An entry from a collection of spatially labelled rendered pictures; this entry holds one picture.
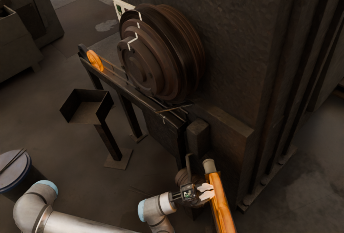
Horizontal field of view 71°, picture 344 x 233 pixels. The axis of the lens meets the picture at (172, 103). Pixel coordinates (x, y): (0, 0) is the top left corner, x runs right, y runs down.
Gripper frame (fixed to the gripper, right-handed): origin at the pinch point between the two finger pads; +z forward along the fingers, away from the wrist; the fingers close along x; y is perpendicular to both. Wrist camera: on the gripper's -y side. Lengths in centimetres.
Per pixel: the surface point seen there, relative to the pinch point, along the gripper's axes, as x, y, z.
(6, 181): 42, 11, -130
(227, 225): -17.2, 7.3, 2.0
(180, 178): 18.3, -14.8, -20.6
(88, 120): 67, 10, -70
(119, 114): 124, -48, -86
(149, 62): 34, 51, -3
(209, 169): 11.5, -2.5, -1.5
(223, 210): -11.4, 6.2, 1.7
